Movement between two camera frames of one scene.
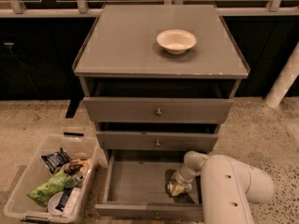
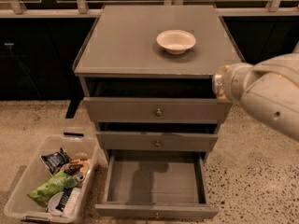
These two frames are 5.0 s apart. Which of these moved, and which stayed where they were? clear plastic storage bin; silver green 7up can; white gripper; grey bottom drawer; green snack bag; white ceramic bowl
Moved: white gripper; silver green 7up can
Stayed: clear plastic storage bin; grey bottom drawer; white ceramic bowl; green snack bag
